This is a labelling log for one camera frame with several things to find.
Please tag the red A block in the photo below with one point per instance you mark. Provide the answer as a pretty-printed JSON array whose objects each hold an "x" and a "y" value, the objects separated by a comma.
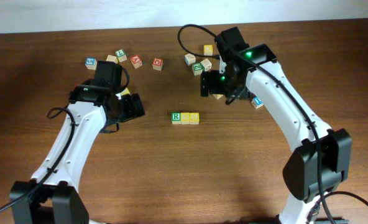
[{"x": 136, "y": 61}]

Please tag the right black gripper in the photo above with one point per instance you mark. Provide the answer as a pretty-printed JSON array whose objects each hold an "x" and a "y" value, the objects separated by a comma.
[{"x": 211, "y": 79}]

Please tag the green R block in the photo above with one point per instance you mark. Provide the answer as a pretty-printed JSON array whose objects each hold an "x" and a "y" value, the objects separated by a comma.
[{"x": 176, "y": 118}]

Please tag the yellow block cluster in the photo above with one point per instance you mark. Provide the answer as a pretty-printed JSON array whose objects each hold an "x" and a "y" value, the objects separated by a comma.
[
  {"x": 185, "y": 118},
  {"x": 125, "y": 92}
]

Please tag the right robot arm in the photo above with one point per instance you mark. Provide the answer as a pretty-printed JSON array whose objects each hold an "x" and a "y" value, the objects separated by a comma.
[{"x": 320, "y": 155}]

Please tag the red Q block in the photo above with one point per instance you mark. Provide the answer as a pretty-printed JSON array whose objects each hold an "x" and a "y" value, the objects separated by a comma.
[{"x": 157, "y": 64}]

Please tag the wooden block blue side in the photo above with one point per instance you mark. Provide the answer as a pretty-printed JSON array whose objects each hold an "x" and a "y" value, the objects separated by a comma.
[{"x": 190, "y": 59}]

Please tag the blue L block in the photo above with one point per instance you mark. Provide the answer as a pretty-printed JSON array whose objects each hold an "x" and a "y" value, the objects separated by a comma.
[{"x": 257, "y": 103}]

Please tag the yellow block top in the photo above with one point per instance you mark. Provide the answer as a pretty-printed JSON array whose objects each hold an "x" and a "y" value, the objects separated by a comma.
[{"x": 208, "y": 50}]

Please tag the green L block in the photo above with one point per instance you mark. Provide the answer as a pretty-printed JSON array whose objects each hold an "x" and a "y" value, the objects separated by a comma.
[{"x": 121, "y": 55}]

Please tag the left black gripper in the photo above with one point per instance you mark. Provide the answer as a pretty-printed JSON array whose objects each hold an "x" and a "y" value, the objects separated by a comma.
[{"x": 134, "y": 109}]

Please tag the plain wooden block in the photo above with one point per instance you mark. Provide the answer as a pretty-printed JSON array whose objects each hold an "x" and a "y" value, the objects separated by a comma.
[
  {"x": 111, "y": 58},
  {"x": 207, "y": 65}
]

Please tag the blue 5 block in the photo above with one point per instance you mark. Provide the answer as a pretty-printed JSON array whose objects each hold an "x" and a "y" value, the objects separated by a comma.
[{"x": 91, "y": 63}]

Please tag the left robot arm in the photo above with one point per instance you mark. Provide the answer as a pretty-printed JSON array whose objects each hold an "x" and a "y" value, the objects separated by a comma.
[{"x": 51, "y": 195}]

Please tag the green Z block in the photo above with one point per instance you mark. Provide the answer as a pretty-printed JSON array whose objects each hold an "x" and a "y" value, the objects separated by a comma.
[{"x": 197, "y": 69}]

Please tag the plain wooden block centre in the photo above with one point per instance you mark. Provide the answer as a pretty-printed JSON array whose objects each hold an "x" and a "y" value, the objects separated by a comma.
[{"x": 207, "y": 65}]

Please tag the plain wooden block left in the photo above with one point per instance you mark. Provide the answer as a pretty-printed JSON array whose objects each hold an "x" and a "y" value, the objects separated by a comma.
[{"x": 111, "y": 58}]

